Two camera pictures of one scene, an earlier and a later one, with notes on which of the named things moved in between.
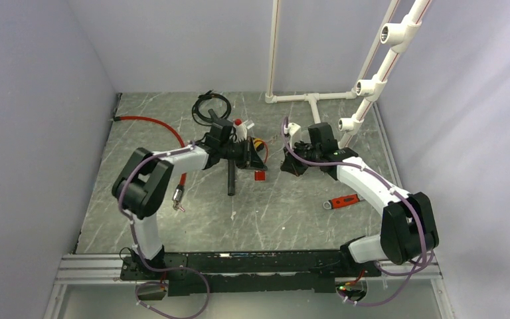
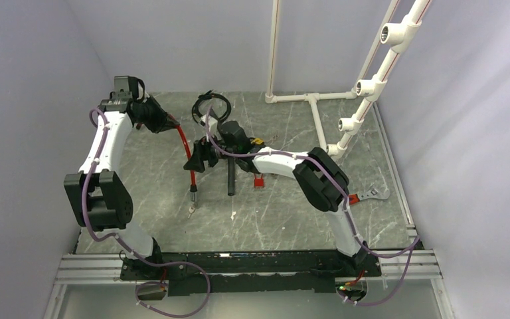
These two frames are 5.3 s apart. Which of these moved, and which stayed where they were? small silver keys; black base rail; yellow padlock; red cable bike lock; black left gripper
Moved: black left gripper; red cable bike lock; small silver keys
Stayed: black base rail; yellow padlock
